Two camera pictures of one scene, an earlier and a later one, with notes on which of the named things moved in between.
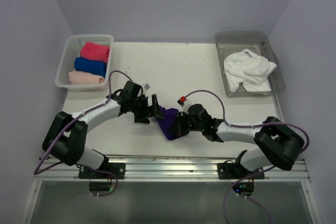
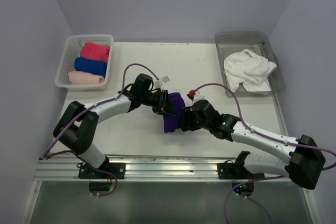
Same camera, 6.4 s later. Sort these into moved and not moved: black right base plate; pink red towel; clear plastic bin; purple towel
Moved: purple towel
Not moved: black right base plate; pink red towel; clear plastic bin
